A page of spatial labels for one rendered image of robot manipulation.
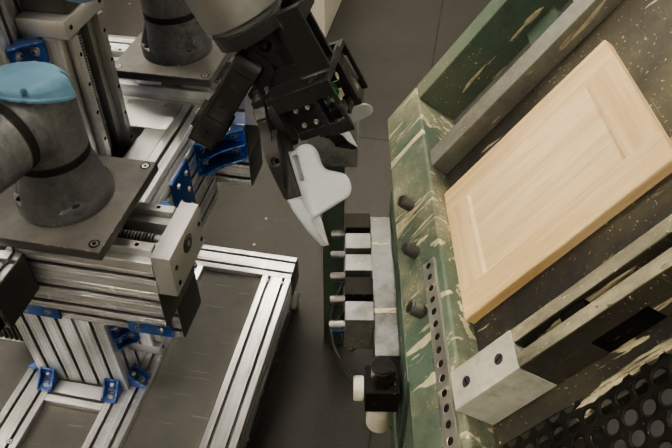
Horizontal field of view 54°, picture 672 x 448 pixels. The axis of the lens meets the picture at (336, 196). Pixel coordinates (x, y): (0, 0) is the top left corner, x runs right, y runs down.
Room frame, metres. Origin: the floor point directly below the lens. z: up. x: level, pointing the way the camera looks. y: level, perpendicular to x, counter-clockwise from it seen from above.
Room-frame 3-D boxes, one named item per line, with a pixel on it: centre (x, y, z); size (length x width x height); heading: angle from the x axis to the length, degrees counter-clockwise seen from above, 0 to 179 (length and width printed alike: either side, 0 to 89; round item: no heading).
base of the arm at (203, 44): (1.30, 0.35, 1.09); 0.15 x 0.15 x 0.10
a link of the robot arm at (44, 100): (0.80, 0.44, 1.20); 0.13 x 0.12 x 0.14; 156
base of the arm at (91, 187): (0.81, 0.44, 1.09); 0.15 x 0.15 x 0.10
